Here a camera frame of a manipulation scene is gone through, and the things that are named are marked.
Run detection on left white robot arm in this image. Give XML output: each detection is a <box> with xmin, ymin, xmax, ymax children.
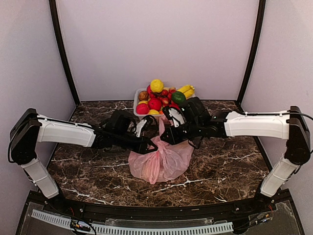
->
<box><xmin>7</xmin><ymin>108</ymin><xmax>158</xmax><ymax>213</ymax></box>

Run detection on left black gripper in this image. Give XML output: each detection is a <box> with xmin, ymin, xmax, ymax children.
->
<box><xmin>113</xmin><ymin>131</ymin><xmax>158</xmax><ymax>155</ymax></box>

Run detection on left black frame post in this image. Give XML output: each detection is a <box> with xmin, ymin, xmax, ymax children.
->
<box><xmin>48</xmin><ymin>0</ymin><xmax>80</xmax><ymax>106</ymax></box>

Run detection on yellow fruit left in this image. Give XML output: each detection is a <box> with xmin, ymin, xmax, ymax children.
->
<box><xmin>138</xmin><ymin>100</ymin><xmax>148</xmax><ymax>105</ymax></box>

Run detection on pink fruit back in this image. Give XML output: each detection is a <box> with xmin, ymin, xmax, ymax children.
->
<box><xmin>146</xmin><ymin>85</ymin><xmax>152</xmax><ymax>94</ymax></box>

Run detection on red apple centre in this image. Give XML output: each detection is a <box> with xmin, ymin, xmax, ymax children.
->
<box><xmin>148</xmin><ymin>98</ymin><xmax>162</xmax><ymax>111</ymax></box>

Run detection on pink fruit front left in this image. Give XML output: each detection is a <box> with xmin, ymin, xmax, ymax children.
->
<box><xmin>136</xmin><ymin>103</ymin><xmax>150</xmax><ymax>115</ymax></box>

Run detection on small yellow lemon front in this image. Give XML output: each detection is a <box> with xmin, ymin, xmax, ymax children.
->
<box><xmin>148</xmin><ymin>109</ymin><xmax>160</xmax><ymax>115</ymax></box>

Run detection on black front rail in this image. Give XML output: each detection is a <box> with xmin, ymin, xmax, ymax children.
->
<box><xmin>41</xmin><ymin>193</ymin><xmax>291</xmax><ymax>225</ymax></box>

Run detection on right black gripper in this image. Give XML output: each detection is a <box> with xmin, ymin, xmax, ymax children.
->
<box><xmin>160</xmin><ymin>119</ymin><xmax>203</xmax><ymax>144</ymax></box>

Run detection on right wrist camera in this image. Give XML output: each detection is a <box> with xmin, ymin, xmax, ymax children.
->
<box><xmin>162</xmin><ymin>106</ymin><xmax>185</xmax><ymax>128</ymax></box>

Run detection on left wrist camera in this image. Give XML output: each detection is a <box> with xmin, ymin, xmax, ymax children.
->
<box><xmin>134</xmin><ymin>115</ymin><xmax>155</xmax><ymax>138</ymax></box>

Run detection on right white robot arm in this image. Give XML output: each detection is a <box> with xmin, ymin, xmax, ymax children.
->
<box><xmin>160</xmin><ymin>106</ymin><xmax>311</xmax><ymax>212</ymax></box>

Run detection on pink fruit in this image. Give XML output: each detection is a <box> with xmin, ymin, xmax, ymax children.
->
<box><xmin>146</xmin><ymin>85</ymin><xmax>152</xmax><ymax>94</ymax></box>
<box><xmin>136</xmin><ymin>103</ymin><xmax>150</xmax><ymax>115</ymax></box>

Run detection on green lime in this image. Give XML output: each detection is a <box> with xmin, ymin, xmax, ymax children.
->
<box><xmin>171</xmin><ymin>91</ymin><xmax>186</xmax><ymax>104</ymax></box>

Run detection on black frame post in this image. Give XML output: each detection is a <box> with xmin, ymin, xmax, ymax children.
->
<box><xmin>236</xmin><ymin>0</ymin><xmax>266</xmax><ymax>105</ymax></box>
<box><xmin>48</xmin><ymin>0</ymin><xmax>80</xmax><ymax>106</ymax></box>

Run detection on right black frame post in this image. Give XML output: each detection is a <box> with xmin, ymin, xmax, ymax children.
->
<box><xmin>236</xmin><ymin>0</ymin><xmax>266</xmax><ymax>105</ymax></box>

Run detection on yellow banana bunch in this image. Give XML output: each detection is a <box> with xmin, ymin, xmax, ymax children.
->
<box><xmin>177</xmin><ymin>85</ymin><xmax>195</xmax><ymax>99</ymax></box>

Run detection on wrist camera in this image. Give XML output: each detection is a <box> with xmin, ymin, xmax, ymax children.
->
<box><xmin>134</xmin><ymin>115</ymin><xmax>155</xmax><ymax>138</ymax></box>
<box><xmin>162</xmin><ymin>106</ymin><xmax>185</xmax><ymax>128</ymax></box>

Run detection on pink plastic bag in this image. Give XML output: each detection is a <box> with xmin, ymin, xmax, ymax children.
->
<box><xmin>128</xmin><ymin>119</ymin><xmax>194</xmax><ymax>185</ymax></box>

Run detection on white plastic basket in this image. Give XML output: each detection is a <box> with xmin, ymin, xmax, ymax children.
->
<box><xmin>133</xmin><ymin>88</ymin><xmax>199</xmax><ymax>123</ymax></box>

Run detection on large yellow lemon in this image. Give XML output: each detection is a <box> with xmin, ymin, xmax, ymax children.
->
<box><xmin>150</xmin><ymin>79</ymin><xmax>164</xmax><ymax>93</ymax></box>

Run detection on white cable duct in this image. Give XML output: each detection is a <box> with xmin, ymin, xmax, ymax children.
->
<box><xmin>31</xmin><ymin>210</ymin><xmax>234</xmax><ymax>235</ymax></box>

